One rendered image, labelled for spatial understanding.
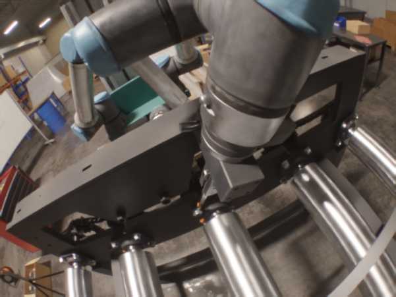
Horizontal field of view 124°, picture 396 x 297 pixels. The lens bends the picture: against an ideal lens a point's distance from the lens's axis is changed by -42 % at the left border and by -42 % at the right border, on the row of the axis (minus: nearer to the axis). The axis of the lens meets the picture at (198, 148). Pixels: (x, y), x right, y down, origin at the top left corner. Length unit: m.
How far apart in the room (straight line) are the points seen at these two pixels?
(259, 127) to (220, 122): 0.04
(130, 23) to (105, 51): 0.04
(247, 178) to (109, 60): 0.21
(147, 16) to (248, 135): 0.16
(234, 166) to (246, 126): 0.07
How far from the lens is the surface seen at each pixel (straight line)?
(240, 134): 0.17
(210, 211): 0.53
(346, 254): 0.54
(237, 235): 0.48
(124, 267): 0.58
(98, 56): 0.22
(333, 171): 0.74
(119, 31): 0.21
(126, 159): 0.35
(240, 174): 0.22
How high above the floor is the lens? 1.36
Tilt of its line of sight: 44 degrees down
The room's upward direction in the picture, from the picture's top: 25 degrees counter-clockwise
